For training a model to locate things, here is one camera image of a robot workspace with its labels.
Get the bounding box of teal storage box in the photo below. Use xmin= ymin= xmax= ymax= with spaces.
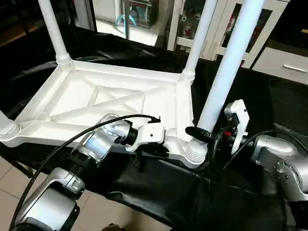
xmin=115 ymin=0 xmax=158 ymax=27

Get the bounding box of black metal stand leg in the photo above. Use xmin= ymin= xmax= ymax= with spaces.
xmin=0 ymin=158 xmax=35 ymax=180

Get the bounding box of white glass-door cabinet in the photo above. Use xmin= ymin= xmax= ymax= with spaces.
xmin=166 ymin=0 xmax=289 ymax=69

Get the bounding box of white drawer unit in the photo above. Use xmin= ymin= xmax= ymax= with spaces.
xmin=250 ymin=46 xmax=308 ymax=86

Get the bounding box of white plastic table top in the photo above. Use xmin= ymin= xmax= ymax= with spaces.
xmin=0 ymin=60 xmax=208 ymax=169

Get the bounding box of black work mat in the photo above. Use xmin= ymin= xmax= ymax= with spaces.
xmin=0 ymin=24 xmax=308 ymax=231

